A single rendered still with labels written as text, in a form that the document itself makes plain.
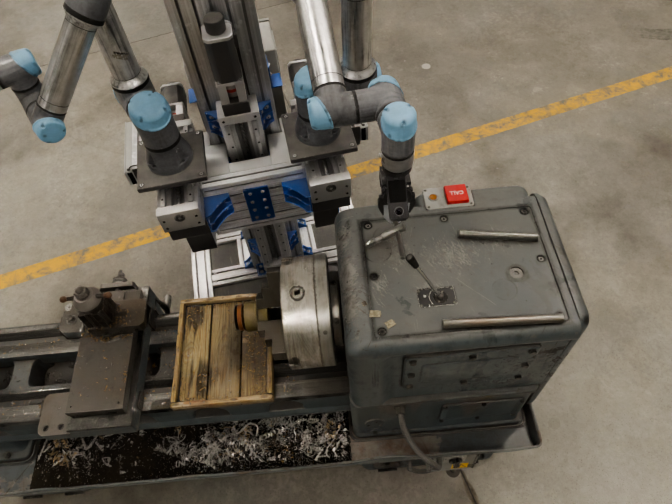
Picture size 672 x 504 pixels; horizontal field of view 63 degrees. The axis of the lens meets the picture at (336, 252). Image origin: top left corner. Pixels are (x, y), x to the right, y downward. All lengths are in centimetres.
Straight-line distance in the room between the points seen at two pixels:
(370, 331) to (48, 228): 257
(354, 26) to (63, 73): 76
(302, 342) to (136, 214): 213
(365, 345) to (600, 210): 225
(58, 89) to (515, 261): 125
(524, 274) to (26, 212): 299
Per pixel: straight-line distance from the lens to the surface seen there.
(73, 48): 159
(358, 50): 164
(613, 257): 318
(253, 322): 154
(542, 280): 145
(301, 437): 195
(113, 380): 175
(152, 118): 173
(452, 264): 143
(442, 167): 335
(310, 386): 170
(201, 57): 182
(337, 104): 125
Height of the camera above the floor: 245
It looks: 56 degrees down
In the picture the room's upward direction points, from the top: 6 degrees counter-clockwise
